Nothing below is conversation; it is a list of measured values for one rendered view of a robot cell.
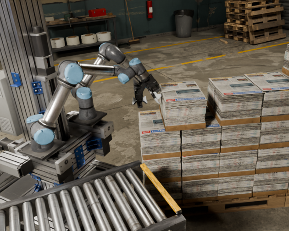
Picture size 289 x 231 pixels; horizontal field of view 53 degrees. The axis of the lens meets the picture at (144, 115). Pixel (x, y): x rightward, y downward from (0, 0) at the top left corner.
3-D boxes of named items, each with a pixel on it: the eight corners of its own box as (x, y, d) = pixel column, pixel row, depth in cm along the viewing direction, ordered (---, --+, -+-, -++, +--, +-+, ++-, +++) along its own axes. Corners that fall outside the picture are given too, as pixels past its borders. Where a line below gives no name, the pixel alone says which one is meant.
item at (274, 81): (243, 74, 230) (243, 73, 230) (278, 72, 231) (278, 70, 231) (262, 91, 197) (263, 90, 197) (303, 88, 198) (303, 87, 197)
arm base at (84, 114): (75, 118, 233) (72, 107, 229) (86, 110, 245) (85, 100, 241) (89, 121, 227) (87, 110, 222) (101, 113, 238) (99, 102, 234)
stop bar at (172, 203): (145, 165, 174) (144, 162, 173) (182, 212, 138) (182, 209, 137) (140, 166, 173) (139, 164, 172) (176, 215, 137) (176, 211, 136)
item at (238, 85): (208, 79, 227) (208, 77, 226) (244, 76, 228) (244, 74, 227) (222, 96, 194) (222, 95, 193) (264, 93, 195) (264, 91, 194)
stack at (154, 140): (143, 189, 273) (137, 110, 236) (264, 178, 277) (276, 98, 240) (147, 221, 238) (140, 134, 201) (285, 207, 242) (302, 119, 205)
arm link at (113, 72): (52, 73, 189) (118, 77, 216) (57, 77, 180) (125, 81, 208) (54, 56, 185) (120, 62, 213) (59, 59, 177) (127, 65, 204)
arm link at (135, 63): (125, 63, 200) (135, 56, 202) (134, 76, 205) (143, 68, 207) (130, 64, 193) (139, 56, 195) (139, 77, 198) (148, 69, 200)
